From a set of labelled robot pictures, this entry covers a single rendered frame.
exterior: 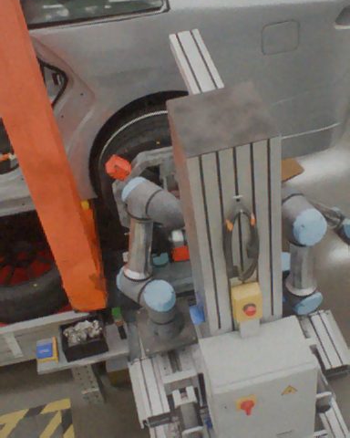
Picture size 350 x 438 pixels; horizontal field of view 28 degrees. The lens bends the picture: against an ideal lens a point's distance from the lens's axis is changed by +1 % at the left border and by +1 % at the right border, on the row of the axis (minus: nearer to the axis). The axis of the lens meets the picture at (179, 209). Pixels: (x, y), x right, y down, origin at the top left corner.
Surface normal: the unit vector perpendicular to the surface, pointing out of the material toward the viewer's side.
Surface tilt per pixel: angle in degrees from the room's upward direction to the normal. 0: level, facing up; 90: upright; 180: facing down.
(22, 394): 0
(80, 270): 90
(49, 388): 0
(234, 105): 0
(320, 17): 90
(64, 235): 90
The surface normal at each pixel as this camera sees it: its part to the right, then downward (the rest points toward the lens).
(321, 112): 0.19, 0.69
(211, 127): -0.11, -0.69
